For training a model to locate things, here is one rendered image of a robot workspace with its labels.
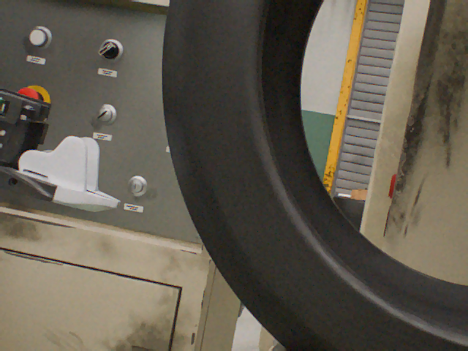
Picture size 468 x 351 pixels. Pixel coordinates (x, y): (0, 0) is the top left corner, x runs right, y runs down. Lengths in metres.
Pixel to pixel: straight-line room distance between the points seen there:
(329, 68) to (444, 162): 10.04
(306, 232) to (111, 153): 0.85
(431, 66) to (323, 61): 10.08
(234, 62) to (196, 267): 0.77
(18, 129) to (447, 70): 0.48
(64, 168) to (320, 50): 10.38
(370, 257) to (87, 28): 0.73
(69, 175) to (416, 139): 0.41
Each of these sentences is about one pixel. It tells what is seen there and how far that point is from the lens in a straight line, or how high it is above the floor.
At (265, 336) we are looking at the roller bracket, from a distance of 1.09.
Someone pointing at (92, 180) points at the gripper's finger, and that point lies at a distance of 0.89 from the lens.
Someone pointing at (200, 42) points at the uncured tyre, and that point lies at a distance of 0.73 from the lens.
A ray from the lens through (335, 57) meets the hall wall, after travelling 11.11.
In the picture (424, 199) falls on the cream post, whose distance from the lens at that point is 1.09.
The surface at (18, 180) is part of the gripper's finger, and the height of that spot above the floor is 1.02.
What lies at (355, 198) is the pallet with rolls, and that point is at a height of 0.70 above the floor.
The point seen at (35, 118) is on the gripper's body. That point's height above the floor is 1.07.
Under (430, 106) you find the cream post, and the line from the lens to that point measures 1.09.
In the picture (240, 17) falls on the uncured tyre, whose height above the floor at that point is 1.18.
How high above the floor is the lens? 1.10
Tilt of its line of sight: 3 degrees down
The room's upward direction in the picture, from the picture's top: 10 degrees clockwise
